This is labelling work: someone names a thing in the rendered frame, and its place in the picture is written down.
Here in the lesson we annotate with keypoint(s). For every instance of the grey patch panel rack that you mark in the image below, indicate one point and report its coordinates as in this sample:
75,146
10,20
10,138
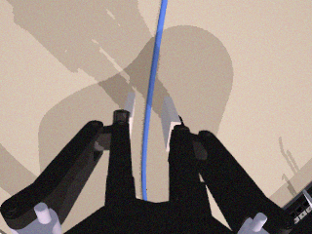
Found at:
300,208

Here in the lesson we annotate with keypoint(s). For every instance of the blue cable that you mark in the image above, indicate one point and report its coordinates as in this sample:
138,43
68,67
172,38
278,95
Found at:
150,94

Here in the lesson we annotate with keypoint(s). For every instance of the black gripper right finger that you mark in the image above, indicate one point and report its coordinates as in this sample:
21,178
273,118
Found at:
244,206

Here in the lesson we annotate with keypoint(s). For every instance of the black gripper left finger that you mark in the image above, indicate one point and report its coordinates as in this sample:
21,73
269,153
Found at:
43,206

